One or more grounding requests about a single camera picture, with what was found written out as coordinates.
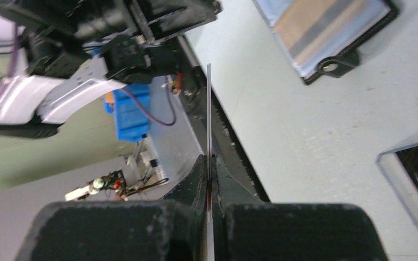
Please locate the clear plastic card tray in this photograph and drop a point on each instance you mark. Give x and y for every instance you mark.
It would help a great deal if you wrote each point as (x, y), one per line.
(391, 167)

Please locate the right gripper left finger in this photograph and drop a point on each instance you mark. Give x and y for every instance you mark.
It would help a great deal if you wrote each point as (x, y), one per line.
(169, 228)

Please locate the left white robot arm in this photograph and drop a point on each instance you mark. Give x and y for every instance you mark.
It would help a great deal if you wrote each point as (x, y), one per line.
(66, 54)

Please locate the blue storage bin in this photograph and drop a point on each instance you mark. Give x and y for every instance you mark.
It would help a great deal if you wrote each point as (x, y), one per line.
(130, 122)

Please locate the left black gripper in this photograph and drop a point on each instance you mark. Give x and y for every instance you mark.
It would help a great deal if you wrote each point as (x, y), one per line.
(75, 23)

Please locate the black card holder wallet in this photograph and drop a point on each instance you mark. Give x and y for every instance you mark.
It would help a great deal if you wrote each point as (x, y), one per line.
(341, 55)

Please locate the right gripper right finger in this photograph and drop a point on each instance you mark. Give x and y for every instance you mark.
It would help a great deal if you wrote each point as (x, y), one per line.
(247, 228)

